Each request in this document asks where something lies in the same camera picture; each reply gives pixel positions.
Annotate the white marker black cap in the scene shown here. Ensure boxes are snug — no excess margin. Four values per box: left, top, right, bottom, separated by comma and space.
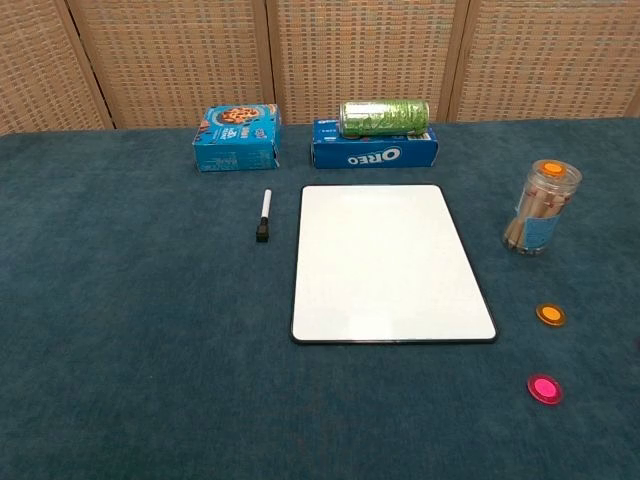
255, 188, 274, 244

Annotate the dark blue Oreo box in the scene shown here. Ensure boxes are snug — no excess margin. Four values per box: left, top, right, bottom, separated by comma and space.
310, 117, 441, 170

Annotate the light blue cookie box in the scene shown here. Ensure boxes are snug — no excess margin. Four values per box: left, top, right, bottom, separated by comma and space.
192, 102, 282, 174

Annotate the green drink can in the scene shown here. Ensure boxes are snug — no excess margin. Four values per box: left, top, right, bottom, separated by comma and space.
338, 99, 432, 139

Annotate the blue table cover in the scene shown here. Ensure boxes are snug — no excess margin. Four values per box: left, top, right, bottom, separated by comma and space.
0, 117, 640, 480

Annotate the clear jar of wafer rolls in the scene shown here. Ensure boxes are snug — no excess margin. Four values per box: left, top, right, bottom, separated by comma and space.
501, 159, 584, 258

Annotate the woven folding screen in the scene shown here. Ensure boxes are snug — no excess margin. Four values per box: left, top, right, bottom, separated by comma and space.
0, 0, 640, 137

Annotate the white magnetic whiteboard black frame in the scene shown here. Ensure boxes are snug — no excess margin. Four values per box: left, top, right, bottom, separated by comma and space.
290, 183, 498, 346

